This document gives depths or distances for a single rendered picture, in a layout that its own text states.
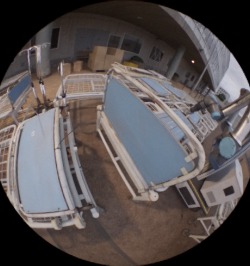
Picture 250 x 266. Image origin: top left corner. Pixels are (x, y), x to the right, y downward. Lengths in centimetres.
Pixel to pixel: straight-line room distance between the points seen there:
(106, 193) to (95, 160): 40
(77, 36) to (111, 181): 618
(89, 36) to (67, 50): 139
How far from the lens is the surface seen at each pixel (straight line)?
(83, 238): 119
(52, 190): 51
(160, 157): 40
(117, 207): 107
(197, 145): 29
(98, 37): 626
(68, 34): 611
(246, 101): 100
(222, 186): 122
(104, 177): 106
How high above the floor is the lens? 104
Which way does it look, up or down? 48 degrees down
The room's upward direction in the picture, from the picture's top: 23 degrees clockwise
